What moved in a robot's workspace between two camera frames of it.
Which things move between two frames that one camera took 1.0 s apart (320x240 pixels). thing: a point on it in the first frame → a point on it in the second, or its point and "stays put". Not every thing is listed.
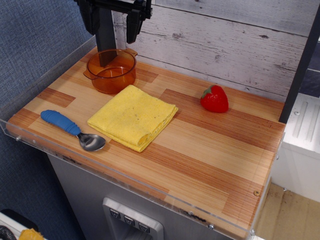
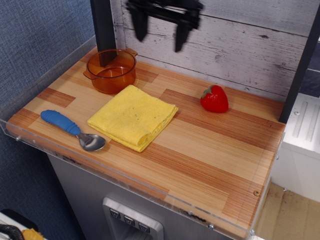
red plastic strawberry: x=214 y=98 stays put
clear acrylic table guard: x=204 y=148 stays put
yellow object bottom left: x=30 y=234 stays put
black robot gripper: x=144 y=6 → x=186 y=14
